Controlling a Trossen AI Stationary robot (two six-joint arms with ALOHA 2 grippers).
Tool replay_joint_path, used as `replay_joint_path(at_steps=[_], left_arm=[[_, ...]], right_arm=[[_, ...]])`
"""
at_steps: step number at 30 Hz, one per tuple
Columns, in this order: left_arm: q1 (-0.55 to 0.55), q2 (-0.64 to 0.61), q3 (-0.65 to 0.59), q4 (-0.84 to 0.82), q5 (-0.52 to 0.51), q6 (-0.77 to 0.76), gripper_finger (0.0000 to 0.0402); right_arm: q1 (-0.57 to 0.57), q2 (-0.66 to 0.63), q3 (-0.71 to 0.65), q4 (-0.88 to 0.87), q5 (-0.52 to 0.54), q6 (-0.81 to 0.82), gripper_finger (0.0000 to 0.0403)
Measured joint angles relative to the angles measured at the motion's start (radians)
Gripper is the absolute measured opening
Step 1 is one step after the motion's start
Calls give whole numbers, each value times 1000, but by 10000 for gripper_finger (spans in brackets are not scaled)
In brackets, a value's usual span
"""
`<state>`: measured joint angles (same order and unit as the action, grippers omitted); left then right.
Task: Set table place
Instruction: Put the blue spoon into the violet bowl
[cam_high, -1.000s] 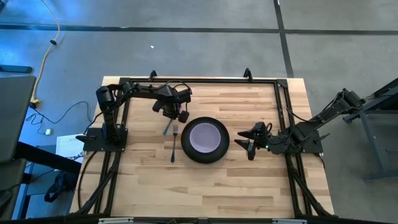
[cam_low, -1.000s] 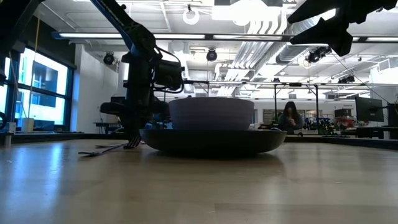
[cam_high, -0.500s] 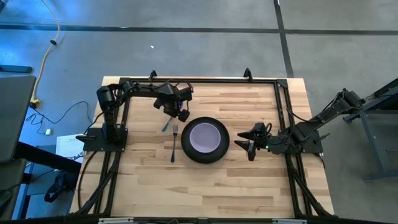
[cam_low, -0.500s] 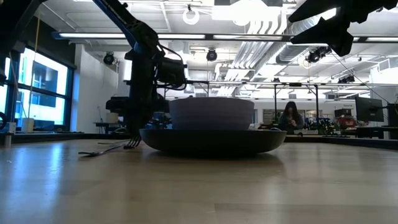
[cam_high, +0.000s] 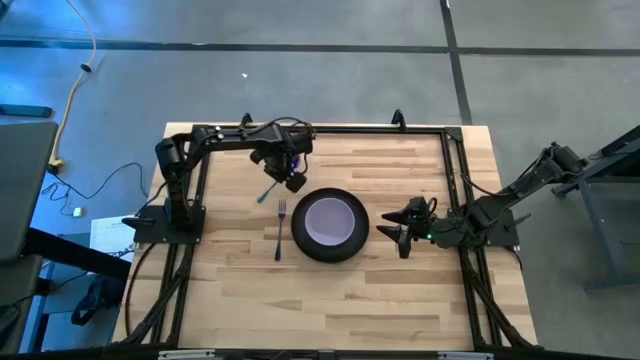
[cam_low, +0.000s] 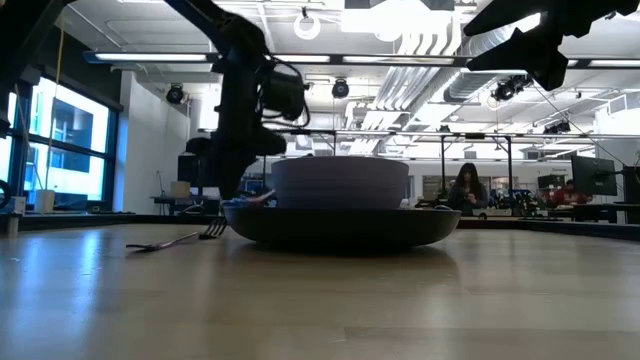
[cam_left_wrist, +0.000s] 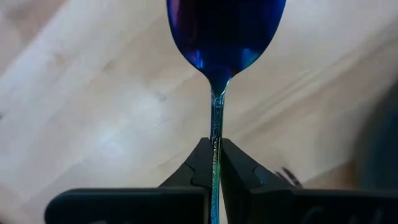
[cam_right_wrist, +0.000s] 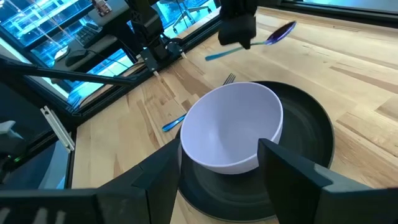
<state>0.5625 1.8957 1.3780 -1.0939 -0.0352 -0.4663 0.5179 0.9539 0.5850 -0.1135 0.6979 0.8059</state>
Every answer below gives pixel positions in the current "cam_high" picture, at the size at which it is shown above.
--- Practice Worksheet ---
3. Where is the white aluminium bracket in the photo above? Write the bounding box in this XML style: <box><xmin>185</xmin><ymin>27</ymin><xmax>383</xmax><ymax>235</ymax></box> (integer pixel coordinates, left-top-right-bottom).
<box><xmin>437</xmin><ymin>350</ymin><xmax>495</xmax><ymax>360</ymax></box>
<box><xmin>157</xmin><ymin>349</ymin><xmax>217</xmax><ymax>360</ymax></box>

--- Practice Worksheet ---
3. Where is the silver fork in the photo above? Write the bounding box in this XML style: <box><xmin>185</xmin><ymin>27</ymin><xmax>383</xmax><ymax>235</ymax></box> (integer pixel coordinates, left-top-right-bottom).
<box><xmin>273</xmin><ymin>199</ymin><xmax>288</xmax><ymax>263</ymax></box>

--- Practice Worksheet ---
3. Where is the dark flat bar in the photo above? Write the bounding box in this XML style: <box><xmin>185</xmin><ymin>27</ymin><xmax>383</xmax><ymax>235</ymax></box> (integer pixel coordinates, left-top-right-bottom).
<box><xmin>0</xmin><ymin>103</ymin><xmax>54</xmax><ymax>120</ymax></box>

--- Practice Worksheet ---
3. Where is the black desk beam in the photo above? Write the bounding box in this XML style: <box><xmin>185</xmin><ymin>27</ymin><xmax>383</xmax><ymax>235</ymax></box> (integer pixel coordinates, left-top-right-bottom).
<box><xmin>19</xmin><ymin>227</ymin><xmax>132</xmax><ymax>282</ymax></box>

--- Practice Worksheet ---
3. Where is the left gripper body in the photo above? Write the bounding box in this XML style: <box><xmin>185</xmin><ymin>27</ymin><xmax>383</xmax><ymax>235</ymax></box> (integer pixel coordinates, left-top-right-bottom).
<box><xmin>248</xmin><ymin>146</ymin><xmax>309</xmax><ymax>195</ymax></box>

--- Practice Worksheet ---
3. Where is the grey cabinet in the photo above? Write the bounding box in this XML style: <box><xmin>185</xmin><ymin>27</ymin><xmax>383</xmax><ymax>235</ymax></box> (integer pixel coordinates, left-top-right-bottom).
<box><xmin>0</xmin><ymin>254</ymin><xmax>44</xmax><ymax>354</ymax></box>

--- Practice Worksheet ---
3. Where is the black plate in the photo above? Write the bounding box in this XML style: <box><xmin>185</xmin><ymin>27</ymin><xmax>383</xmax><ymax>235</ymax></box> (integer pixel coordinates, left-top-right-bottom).
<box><xmin>290</xmin><ymin>187</ymin><xmax>371</xmax><ymax>265</ymax></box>

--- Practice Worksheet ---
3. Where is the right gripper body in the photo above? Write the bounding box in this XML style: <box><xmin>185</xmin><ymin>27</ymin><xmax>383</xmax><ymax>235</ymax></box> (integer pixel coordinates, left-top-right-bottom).
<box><xmin>397</xmin><ymin>196</ymin><xmax>455</xmax><ymax>260</ymax></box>

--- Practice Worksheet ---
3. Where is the lavender bowl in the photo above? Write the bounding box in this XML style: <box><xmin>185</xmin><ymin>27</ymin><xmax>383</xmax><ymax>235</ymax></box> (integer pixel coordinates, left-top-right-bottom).
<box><xmin>303</xmin><ymin>196</ymin><xmax>357</xmax><ymax>247</ymax></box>

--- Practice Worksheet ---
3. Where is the iridescent purple teal spoon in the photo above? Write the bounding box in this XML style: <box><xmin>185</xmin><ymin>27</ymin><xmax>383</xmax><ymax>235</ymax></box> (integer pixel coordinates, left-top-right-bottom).
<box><xmin>255</xmin><ymin>155</ymin><xmax>303</xmax><ymax>205</ymax></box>

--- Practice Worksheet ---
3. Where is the black table frame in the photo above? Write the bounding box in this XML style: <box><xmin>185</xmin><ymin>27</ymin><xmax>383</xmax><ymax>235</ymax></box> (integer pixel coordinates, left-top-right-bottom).
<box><xmin>110</xmin><ymin>122</ymin><xmax>540</xmax><ymax>360</ymax></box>

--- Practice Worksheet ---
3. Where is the black bag with straps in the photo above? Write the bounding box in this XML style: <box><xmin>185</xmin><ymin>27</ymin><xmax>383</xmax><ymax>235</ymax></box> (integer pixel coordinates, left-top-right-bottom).
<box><xmin>70</xmin><ymin>273</ymin><xmax>127</xmax><ymax>327</ymax></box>

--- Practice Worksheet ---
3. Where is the white paper sheet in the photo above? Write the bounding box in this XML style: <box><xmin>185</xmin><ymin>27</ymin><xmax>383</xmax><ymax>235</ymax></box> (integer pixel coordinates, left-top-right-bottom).
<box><xmin>89</xmin><ymin>213</ymin><xmax>139</xmax><ymax>265</ymax></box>

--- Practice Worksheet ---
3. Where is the dark grey metal stand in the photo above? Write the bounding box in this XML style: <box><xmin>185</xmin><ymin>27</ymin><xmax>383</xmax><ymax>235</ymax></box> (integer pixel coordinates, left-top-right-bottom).
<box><xmin>571</xmin><ymin>123</ymin><xmax>640</xmax><ymax>292</ymax></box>

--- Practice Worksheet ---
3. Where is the thin black floor cable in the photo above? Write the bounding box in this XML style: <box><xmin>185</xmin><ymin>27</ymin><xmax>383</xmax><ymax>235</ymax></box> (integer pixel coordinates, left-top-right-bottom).
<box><xmin>41</xmin><ymin>161</ymin><xmax>147</xmax><ymax>217</ymax></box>

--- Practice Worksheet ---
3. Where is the yellow extension cable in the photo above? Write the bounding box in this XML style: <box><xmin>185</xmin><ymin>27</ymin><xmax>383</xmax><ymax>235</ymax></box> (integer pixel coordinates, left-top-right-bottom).
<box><xmin>48</xmin><ymin>0</ymin><xmax>99</xmax><ymax>170</ymax></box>

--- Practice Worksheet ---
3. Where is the grey desk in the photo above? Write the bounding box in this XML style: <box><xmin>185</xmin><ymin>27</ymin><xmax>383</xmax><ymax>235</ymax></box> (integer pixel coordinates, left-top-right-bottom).
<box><xmin>0</xmin><ymin>119</ymin><xmax>60</xmax><ymax>265</ymax></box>

